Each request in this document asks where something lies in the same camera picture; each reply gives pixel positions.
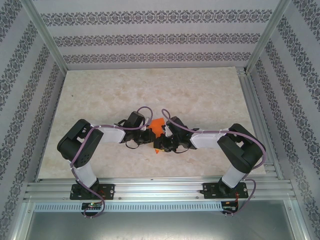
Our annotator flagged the orange paper sheet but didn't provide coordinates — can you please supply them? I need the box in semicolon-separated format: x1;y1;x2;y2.
148;117;166;155

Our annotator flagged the grey metal sheet panel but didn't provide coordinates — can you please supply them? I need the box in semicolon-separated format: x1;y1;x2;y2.
24;211;305;240

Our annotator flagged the aluminium mounting rail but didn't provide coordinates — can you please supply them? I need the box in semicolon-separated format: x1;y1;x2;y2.
23;176;297;202

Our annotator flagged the slotted grey cable duct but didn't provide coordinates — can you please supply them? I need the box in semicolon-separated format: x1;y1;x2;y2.
33;201;224;213

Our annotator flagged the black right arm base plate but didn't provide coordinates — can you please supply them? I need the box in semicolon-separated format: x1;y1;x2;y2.
202;182;250;200

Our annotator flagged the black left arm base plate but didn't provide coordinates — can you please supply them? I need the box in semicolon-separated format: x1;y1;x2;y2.
70;183;116;201

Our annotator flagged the aluminium side rail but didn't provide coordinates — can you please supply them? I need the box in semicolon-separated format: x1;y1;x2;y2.
236;66;285;180

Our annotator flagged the aluminium frame post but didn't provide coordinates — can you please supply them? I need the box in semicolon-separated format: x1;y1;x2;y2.
21;0;68;72
9;199;35;240
284;199;312;240
245;0;293;75

